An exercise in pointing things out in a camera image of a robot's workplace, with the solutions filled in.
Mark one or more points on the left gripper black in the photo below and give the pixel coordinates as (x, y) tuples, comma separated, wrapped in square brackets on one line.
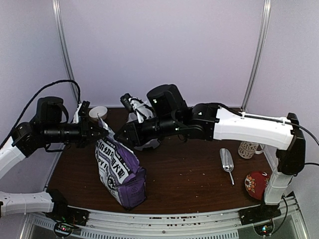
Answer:
[(85, 137)]

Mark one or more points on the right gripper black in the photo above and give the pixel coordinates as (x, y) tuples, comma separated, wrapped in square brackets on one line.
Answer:
[(130, 130)]

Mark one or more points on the purple puppy food bag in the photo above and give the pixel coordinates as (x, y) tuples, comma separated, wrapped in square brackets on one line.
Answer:
[(120, 170)]

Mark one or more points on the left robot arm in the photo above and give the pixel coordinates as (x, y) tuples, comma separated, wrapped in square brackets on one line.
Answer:
[(45, 128)]

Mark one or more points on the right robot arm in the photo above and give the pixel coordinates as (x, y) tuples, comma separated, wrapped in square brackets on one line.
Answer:
[(216, 121)]

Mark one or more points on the grey double pet bowl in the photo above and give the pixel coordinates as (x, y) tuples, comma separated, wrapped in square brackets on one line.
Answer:
[(152, 144)]

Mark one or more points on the metal food scoop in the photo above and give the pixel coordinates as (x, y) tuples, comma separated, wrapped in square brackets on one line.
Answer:
[(227, 162)]

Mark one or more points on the small white round bowl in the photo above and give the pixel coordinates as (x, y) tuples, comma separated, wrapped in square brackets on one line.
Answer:
[(99, 112)]

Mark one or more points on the patterned mug yellow inside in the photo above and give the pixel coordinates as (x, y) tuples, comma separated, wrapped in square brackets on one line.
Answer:
[(247, 150)]

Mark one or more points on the red floral plate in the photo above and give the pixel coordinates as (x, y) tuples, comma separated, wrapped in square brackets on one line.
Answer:
[(255, 183)]

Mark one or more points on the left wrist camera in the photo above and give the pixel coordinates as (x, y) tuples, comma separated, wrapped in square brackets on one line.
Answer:
[(81, 112)]

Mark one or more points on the aluminium front rail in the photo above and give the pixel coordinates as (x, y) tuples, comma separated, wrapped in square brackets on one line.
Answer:
[(210, 225)]

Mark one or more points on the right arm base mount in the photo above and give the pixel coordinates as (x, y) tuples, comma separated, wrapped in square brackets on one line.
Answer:
[(262, 217)]

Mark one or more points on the right aluminium frame post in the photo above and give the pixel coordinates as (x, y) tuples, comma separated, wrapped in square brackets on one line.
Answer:
[(264, 26)]

